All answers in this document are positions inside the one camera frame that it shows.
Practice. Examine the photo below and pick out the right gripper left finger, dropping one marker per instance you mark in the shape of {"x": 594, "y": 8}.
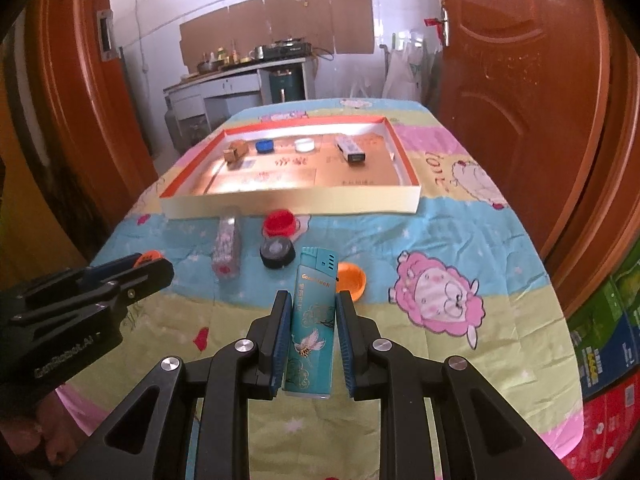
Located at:
{"x": 272, "y": 337}

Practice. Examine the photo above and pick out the grey kitchen counter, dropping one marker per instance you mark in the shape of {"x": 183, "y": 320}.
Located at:
{"x": 197, "y": 107}

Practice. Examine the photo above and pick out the cartoon sheep patterned tablecloth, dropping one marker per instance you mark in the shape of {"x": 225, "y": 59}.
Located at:
{"x": 459, "y": 276}

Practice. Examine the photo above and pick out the person's left hand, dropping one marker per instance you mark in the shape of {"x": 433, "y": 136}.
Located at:
{"x": 47, "y": 434}

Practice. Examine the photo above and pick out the white Hello Kitty case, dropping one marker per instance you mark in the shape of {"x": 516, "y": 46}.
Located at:
{"x": 350, "y": 150}

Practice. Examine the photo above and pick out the teal lighter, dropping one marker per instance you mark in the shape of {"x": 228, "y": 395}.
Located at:
{"x": 310, "y": 357}

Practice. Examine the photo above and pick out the blue bottle cap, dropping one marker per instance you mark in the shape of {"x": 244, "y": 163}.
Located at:
{"x": 264, "y": 146}

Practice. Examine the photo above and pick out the brown wooden door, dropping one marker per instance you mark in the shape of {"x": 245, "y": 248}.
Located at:
{"x": 544, "y": 94}

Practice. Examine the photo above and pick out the white hanging sack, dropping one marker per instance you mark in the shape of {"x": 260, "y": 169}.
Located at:
{"x": 404, "y": 77}

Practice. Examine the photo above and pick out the gold rectangular box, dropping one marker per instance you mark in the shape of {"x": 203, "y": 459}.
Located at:
{"x": 235, "y": 150}

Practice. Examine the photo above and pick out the cardboard wall sheets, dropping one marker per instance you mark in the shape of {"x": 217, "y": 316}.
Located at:
{"x": 337, "y": 26}

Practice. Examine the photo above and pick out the black tape roll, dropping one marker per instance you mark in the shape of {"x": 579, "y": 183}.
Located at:
{"x": 277, "y": 252}

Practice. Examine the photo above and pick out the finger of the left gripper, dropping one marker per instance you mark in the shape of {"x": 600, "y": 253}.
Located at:
{"x": 112, "y": 264}
{"x": 121, "y": 290}

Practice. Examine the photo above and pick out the orange rimmed cardboard tray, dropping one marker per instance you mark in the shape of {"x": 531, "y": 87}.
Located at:
{"x": 320, "y": 182}

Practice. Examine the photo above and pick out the white bottle cap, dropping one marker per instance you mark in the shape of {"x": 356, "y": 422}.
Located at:
{"x": 304, "y": 145}

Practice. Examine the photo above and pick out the red cardboard box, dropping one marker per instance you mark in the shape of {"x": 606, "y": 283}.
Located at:
{"x": 610, "y": 418}

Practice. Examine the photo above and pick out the red bottle cap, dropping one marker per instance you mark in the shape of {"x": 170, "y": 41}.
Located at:
{"x": 280, "y": 223}

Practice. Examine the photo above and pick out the black gas stove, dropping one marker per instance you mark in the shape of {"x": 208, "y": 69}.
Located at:
{"x": 291, "y": 48}

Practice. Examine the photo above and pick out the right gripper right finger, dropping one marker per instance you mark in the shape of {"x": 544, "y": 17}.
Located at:
{"x": 363, "y": 378}

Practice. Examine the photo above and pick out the green cardboard box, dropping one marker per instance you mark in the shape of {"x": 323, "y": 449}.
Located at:
{"x": 605, "y": 330}

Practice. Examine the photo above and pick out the teal air fryer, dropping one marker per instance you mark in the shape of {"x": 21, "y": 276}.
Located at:
{"x": 287, "y": 85}

